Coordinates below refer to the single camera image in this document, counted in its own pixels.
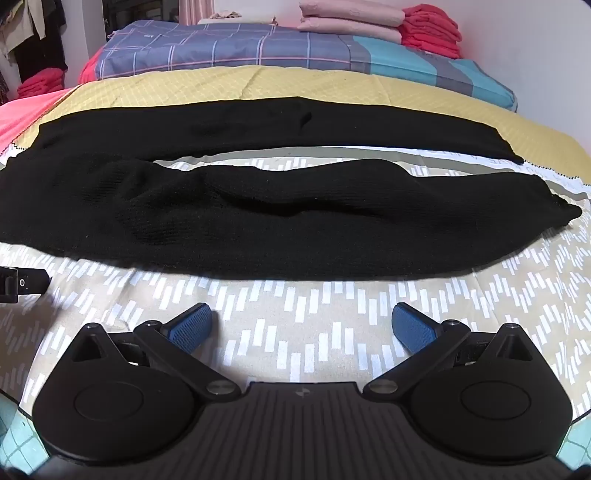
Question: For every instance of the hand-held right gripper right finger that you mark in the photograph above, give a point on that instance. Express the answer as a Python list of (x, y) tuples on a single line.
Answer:
[(411, 327)]

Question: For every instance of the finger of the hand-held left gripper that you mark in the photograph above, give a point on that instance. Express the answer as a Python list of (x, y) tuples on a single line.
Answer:
[(18, 282)]

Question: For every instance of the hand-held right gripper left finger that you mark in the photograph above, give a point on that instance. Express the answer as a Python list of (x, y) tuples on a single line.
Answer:
[(191, 325)]

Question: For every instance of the black pants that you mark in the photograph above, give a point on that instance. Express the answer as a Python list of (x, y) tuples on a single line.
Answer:
[(277, 230)]

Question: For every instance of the beige dash-patterned sheet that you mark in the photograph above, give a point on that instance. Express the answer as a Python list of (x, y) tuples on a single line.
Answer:
[(304, 314)]

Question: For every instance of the teal checkered sheet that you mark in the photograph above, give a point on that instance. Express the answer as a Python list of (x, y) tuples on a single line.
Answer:
[(21, 436)]

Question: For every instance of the pile of red clothes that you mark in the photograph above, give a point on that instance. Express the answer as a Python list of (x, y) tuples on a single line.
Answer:
[(41, 82)]

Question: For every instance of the hanging clothes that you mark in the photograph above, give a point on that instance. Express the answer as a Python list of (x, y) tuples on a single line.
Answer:
[(27, 32)]

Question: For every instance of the yellow quilted blanket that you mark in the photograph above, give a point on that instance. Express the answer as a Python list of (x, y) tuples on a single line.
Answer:
[(258, 83)]

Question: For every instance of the blue plaid quilt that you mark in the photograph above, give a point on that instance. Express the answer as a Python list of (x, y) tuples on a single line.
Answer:
[(240, 44)]

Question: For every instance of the stack of red folded clothes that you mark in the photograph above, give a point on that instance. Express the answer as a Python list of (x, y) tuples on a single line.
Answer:
[(431, 27)]

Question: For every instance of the cream cloth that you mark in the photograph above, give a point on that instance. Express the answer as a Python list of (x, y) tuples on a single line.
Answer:
[(231, 19)]

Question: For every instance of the pink curtain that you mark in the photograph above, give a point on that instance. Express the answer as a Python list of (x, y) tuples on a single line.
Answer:
[(196, 10)]

